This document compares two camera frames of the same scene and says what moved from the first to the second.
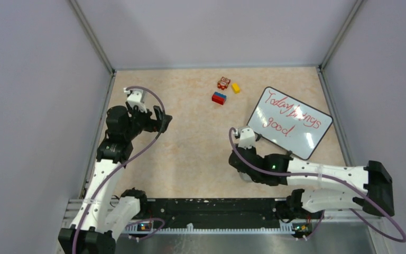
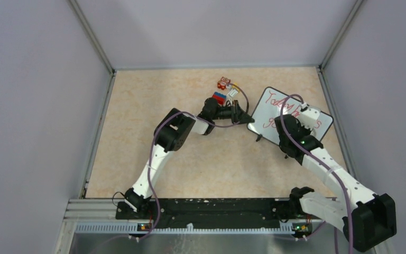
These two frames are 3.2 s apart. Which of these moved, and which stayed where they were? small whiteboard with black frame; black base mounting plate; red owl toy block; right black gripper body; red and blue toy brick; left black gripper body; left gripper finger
Moved: right black gripper body; left black gripper body; left gripper finger
Stayed: red owl toy block; small whiteboard with black frame; red and blue toy brick; black base mounting plate
